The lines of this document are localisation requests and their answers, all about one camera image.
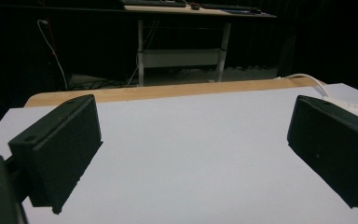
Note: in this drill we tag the black keyboard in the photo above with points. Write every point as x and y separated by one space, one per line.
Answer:
230 6
153 3

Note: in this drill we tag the black computer mouse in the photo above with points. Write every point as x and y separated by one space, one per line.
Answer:
195 6

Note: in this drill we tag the white sheet table cover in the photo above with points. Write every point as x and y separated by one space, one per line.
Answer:
192 149

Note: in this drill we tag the white power strip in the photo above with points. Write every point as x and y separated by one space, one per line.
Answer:
355 107

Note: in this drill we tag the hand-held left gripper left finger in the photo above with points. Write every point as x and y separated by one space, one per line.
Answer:
62 146

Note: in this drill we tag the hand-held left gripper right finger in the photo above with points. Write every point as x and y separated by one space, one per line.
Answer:
332 146

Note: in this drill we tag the wooden desk with white legs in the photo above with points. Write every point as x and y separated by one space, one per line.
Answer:
180 57

